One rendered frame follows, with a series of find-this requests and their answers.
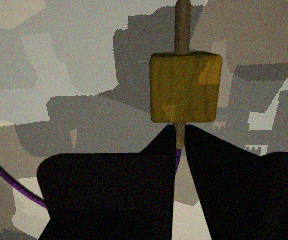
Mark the purple string with wooden stick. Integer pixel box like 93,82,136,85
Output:
0,0,191,209

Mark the brown wooden block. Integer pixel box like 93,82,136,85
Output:
149,51,223,123

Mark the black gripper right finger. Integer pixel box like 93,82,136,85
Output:
184,124,288,240

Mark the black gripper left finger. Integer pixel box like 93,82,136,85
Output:
37,125,176,240

